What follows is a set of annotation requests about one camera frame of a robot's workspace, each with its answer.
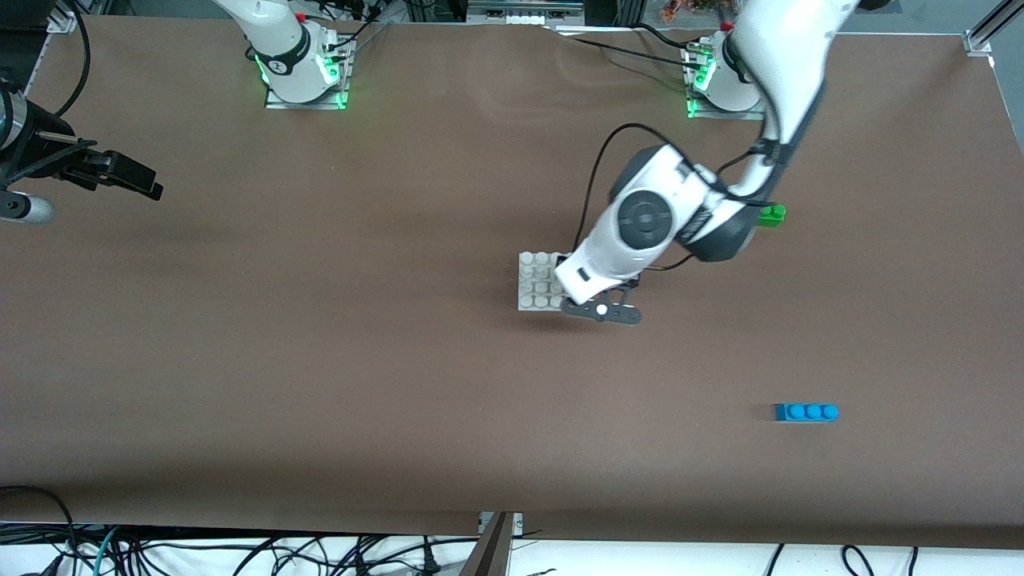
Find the orange red clutter pile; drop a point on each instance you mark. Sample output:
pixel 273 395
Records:
pixel 680 10

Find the green two-stud block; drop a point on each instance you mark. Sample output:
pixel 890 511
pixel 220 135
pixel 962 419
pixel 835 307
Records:
pixel 774 216

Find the white studded base plate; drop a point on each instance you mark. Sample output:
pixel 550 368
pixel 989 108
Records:
pixel 532 280

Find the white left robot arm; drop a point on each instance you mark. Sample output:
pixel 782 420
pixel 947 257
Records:
pixel 788 48

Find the dark metal beam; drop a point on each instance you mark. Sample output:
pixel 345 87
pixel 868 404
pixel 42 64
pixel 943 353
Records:
pixel 490 556

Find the aluminium frame rail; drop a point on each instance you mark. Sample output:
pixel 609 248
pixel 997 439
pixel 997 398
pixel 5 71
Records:
pixel 480 8

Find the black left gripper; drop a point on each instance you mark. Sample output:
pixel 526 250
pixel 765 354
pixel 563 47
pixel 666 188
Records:
pixel 632 282

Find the silver metal edge bracket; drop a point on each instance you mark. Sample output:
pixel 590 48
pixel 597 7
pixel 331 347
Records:
pixel 485 522

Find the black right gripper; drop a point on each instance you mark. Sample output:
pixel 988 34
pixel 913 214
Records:
pixel 50 159

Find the brown table cover sheet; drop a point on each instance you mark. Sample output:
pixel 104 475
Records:
pixel 320 360

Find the blue three-stud block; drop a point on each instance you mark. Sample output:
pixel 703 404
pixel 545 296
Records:
pixel 806 413

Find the silver table corner bracket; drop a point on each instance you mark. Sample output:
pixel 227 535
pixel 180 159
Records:
pixel 62 22
pixel 978 42

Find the small white studded strip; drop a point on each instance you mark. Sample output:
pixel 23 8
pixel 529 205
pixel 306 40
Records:
pixel 526 19

